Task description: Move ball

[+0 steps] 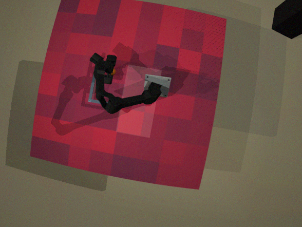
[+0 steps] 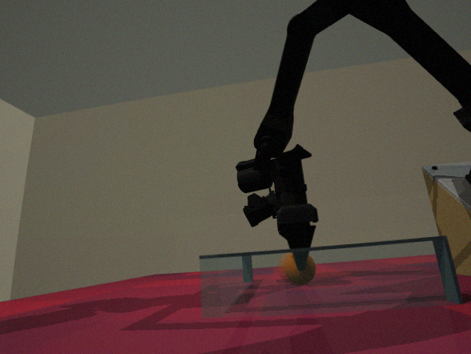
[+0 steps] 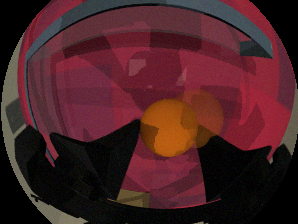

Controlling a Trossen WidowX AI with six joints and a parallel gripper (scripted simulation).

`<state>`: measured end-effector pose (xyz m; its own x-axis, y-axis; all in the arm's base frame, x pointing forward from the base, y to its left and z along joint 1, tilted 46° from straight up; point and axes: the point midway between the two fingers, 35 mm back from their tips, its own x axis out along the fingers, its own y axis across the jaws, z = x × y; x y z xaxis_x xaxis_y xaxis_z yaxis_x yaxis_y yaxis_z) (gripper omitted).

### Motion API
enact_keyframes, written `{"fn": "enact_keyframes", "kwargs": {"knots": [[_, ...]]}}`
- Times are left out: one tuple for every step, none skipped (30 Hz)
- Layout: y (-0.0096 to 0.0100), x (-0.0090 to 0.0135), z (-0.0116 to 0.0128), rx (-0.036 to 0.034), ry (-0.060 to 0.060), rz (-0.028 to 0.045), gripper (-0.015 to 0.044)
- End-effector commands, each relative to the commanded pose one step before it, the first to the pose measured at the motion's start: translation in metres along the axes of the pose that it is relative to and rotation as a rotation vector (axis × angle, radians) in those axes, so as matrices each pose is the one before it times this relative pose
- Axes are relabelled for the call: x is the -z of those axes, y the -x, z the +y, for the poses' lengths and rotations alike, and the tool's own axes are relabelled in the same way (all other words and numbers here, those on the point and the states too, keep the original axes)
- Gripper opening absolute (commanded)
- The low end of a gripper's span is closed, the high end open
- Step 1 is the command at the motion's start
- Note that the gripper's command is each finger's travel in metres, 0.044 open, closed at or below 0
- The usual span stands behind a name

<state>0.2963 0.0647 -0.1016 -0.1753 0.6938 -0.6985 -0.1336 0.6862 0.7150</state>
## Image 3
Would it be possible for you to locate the low clear glass wall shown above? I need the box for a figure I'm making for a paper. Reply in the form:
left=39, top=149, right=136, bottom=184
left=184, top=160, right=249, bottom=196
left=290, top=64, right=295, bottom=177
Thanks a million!
left=28, top=6, right=269, bottom=160

